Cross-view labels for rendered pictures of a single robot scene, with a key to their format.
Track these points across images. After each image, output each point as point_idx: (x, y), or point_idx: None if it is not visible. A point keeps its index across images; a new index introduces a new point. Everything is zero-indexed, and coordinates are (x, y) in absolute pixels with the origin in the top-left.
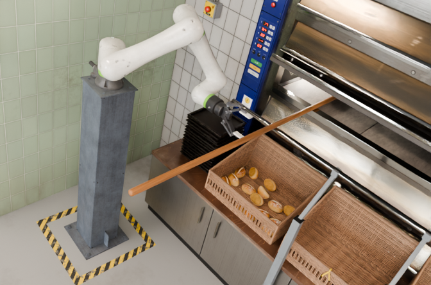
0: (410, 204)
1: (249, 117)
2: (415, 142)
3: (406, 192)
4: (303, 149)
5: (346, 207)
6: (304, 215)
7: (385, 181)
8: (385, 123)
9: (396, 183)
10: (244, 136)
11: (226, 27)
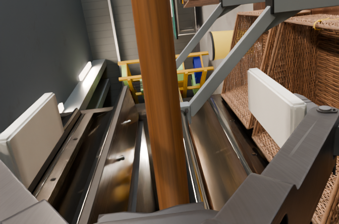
0: (222, 166)
1: (43, 95)
2: (103, 162)
3: (214, 178)
4: (185, 150)
5: (326, 192)
6: (259, 16)
7: (225, 198)
8: (91, 193)
9: (215, 191)
10: (254, 115)
11: None
